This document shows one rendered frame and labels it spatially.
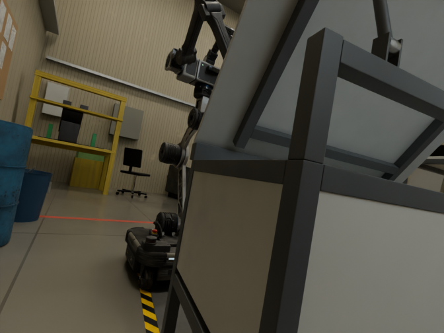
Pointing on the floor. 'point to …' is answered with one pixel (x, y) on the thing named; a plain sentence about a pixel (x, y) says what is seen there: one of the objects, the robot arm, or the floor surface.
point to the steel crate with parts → (174, 181)
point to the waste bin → (32, 195)
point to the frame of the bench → (289, 230)
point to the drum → (11, 172)
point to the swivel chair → (129, 158)
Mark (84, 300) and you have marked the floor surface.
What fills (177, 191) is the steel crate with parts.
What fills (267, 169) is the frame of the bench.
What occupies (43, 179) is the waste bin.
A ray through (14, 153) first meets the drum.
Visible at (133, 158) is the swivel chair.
